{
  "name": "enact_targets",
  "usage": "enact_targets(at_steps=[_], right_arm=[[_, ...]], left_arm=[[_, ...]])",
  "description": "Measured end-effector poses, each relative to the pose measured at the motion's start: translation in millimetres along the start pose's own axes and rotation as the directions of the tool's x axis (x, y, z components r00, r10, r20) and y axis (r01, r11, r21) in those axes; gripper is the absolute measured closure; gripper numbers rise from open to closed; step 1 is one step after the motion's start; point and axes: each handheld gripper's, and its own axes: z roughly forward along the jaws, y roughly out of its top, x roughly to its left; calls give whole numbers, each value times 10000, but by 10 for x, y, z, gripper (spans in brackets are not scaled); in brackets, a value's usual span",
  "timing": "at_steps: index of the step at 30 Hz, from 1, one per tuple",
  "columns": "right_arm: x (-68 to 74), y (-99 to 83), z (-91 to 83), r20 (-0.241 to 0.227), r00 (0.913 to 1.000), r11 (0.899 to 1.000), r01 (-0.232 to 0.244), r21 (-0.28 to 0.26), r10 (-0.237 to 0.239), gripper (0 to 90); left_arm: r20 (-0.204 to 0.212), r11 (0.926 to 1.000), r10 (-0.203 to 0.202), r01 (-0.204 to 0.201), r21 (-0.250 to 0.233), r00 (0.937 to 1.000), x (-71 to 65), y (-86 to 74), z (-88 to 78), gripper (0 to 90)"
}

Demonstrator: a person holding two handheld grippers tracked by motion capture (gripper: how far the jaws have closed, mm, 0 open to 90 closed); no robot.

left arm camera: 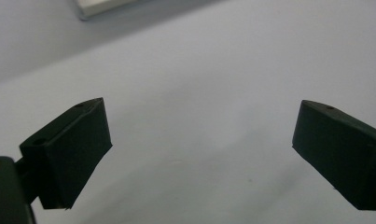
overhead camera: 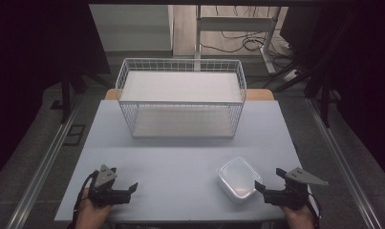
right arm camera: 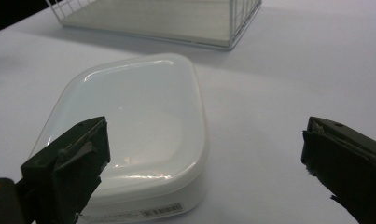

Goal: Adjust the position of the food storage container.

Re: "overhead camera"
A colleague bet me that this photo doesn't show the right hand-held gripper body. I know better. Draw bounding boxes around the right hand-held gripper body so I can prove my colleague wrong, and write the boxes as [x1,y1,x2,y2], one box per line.
[263,167,330,211]

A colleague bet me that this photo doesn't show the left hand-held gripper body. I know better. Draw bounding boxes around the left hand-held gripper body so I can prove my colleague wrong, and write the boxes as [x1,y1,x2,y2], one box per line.
[87,164,133,208]

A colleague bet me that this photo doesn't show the white lidded plastic box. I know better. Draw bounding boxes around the white lidded plastic box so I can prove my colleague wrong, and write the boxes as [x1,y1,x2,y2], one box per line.
[216,156,264,205]

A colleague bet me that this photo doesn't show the person's left hand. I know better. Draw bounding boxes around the person's left hand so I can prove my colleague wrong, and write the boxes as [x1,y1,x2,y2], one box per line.
[75,188,114,229]

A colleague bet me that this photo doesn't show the person's right hand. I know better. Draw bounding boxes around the person's right hand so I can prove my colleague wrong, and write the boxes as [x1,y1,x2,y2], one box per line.
[279,203,316,229]

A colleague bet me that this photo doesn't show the wooden board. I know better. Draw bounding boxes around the wooden board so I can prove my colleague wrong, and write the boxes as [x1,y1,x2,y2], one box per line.
[103,88,275,102]

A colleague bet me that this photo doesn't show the black stand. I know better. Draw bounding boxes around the black stand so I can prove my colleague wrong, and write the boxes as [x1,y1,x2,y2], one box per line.
[270,56,342,129]

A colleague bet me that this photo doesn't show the white power strip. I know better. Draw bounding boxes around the white power strip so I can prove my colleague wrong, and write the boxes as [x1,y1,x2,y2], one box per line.
[283,69,301,83]

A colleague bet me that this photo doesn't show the white cabinet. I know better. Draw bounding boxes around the white cabinet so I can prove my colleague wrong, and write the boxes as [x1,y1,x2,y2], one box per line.
[89,4,175,52]

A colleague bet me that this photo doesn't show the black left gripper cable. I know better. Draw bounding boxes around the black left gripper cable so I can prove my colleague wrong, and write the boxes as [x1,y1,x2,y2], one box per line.
[72,170,99,225]

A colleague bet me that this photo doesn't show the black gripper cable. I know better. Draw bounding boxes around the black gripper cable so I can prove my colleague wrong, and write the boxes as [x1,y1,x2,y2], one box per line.
[72,170,99,225]
[306,190,323,229]

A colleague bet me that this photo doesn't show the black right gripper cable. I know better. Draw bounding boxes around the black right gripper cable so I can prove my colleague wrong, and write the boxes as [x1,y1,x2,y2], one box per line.
[306,190,323,229]

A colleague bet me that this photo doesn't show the black floor bracket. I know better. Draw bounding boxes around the black floor bracket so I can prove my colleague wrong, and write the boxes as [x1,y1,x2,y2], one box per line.
[62,123,87,148]

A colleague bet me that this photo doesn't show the aluminium rail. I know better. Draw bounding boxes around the aluminium rail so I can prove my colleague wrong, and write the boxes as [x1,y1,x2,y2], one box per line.
[304,96,383,229]
[4,94,83,229]

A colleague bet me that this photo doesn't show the white wire basket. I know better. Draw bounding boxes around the white wire basket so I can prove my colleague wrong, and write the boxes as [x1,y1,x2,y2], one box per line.
[115,57,247,139]

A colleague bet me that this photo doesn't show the black floor cables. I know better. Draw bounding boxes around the black floor cables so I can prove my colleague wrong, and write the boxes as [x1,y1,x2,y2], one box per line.
[200,5,298,70]

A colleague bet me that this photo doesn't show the white metal desk frame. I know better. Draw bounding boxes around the white metal desk frame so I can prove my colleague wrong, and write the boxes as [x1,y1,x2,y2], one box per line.
[194,5,282,74]

